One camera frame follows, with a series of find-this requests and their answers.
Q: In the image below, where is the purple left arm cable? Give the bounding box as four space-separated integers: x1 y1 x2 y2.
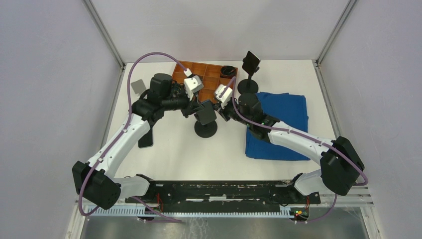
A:
77 52 192 218

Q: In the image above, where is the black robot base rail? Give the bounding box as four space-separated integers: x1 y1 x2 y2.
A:
140 180 321 213

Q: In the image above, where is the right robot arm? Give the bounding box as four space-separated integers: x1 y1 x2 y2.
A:
215 91 367 203

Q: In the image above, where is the silver metal phone stand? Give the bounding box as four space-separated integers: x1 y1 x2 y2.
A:
130 79 147 96

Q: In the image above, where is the blue cloth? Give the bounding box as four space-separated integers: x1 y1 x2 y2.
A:
245 92 309 161

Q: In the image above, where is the aluminium frame post left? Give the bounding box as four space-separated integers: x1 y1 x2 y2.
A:
82 0 126 69

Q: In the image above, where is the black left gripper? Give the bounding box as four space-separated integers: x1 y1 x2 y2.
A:
161 85 203 117

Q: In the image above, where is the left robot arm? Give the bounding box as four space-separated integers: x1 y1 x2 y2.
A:
72 73 203 210

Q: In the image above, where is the wooden compartment tray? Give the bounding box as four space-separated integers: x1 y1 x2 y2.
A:
181 61 238 104

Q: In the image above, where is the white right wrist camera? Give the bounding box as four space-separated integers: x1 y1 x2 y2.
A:
214 84 232 109

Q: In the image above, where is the aluminium frame post right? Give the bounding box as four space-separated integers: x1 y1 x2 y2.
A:
315 0 358 66

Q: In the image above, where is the aluminium frame post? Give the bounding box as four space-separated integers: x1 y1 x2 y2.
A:
82 0 126 69
315 0 358 66

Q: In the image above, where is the black phone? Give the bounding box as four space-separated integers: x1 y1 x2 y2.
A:
242 51 261 76
138 128 153 148
196 100 216 125

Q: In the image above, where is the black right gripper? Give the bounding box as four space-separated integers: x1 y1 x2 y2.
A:
214 97 252 126

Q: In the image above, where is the rolled tie back right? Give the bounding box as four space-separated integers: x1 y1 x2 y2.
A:
220 65 237 79

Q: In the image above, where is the white toothed cable duct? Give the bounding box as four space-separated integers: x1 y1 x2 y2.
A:
92 204 294 219

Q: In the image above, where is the black phone stand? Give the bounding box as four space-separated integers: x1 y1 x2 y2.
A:
237 75 259 94
194 113 217 138

